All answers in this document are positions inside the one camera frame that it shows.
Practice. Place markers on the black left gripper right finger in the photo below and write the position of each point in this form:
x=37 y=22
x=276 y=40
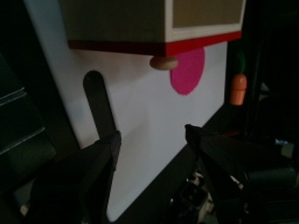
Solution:
x=225 y=163

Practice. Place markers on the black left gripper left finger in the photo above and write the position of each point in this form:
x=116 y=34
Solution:
x=83 y=175

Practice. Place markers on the flat pink dough disc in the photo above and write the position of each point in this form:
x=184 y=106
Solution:
x=188 y=73

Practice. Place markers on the round wooden drawer knob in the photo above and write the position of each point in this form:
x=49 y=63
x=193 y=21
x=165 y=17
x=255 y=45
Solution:
x=163 y=62

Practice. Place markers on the wooden drawer box red base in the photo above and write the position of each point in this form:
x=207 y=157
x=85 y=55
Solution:
x=155 y=23

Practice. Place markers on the white plastic cutting board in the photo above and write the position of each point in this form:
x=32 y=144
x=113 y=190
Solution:
x=155 y=116

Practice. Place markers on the orange toy carrot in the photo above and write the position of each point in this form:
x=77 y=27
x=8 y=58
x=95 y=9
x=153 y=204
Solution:
x=237 y=87

